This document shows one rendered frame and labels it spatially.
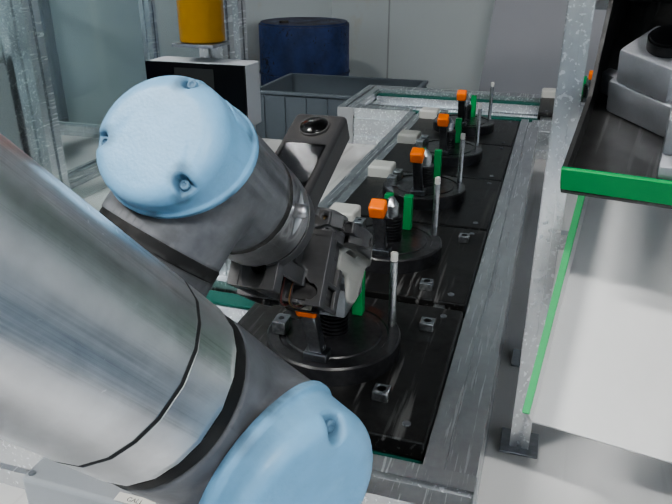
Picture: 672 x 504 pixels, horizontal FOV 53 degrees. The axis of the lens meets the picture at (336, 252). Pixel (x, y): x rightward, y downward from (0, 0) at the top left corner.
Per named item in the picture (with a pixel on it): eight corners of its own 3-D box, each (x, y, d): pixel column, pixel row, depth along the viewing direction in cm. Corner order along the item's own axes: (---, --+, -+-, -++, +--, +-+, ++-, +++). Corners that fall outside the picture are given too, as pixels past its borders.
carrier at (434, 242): (463, 319, 80) (472, 222, 75) (277, 291, 87) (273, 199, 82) (485, 242, 101) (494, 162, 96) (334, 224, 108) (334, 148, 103)
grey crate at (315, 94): (405, 161, 254) (407, 100, 244) (253, 148, 271) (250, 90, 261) (426, 134, 290) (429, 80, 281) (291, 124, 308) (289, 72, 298)
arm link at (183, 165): (50, 177, 34) (137, 38, 35) (157, 232, 45) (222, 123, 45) (165, 247, 32) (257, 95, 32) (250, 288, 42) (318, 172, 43)
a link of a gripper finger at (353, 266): (353, 310, 67) (310, 292, 59) (363, 253, 68) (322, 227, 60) (382, 314, 65) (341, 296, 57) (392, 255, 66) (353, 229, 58)
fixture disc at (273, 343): (381, 398, 63) (382, 380, 62) (245, 372, 67) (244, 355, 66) (412, 325, 75) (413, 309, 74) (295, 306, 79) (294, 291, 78)
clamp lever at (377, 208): (387, 253, 86) (383, 209, 81) (372, 251, 87) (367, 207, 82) (393, 234, 89) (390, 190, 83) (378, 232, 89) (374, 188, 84)
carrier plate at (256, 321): (423, 461, 58) (424, 441, 57) (177, 408, 65) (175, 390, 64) (462, 325, 79) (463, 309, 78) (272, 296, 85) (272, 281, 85)
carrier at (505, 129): (510, 155, 144) (517, 96, 139) (401, 146, 151) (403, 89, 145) (518, 128, 165) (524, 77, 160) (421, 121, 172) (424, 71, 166)
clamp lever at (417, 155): (423, 193, 108) (422, 155, 102) (411, 191, 108) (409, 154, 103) (427, 178, 110) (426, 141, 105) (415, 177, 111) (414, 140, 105)
